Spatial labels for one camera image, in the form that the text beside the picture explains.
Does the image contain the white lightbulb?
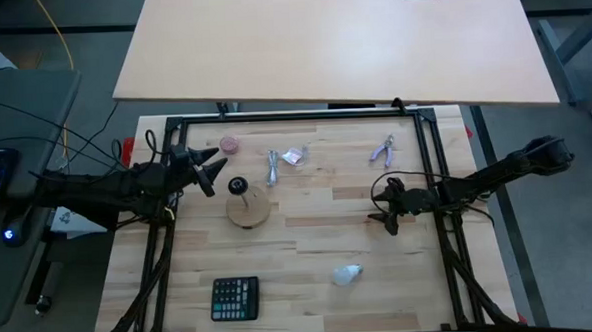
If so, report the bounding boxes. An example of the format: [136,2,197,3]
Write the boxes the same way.
[330,262,366,288]

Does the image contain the purple handled pliers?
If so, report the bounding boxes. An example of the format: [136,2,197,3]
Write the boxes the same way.
[367,133,398,171]

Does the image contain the black computer mouse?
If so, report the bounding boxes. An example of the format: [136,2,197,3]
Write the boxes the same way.
[1,206,34,249]

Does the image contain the pink round patterned container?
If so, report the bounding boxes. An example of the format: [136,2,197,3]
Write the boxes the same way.
[219,133,242,156]

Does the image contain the beige desk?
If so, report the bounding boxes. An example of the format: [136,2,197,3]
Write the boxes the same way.
[108,0,562,126]

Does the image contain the yellow cable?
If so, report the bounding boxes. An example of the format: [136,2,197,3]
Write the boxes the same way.
[33,0,79,158]

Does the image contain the white printed paper sheet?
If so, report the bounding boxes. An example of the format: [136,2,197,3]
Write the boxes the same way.
[49,203,120,241]

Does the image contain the black metal table frame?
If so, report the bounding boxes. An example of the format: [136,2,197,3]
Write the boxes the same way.
[86,100,522,332]

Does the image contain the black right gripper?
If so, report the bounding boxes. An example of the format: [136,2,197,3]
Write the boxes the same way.
[366,175,440,238]

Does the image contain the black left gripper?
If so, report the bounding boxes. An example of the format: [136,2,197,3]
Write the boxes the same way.
[164,141,230,201]

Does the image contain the grey side table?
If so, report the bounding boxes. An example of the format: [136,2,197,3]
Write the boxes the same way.
[0,64,95,328]

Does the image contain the grey metal desk leg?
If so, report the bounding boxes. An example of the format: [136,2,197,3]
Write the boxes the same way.
[553,14,592,67]

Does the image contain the red clamp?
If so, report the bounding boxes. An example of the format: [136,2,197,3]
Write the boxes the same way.
[121,136,138,166]

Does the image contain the black round knob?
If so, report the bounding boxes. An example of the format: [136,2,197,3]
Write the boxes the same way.
[32,293,54,317]

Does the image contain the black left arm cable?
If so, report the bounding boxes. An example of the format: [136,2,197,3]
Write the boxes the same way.
[143,127,161,164]

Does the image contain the lamp stand with wooden base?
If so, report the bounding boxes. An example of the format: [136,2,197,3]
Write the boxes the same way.
[223,174,274,231]

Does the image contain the black calculator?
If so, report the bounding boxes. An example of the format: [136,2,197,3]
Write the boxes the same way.
[209,275,263,324]

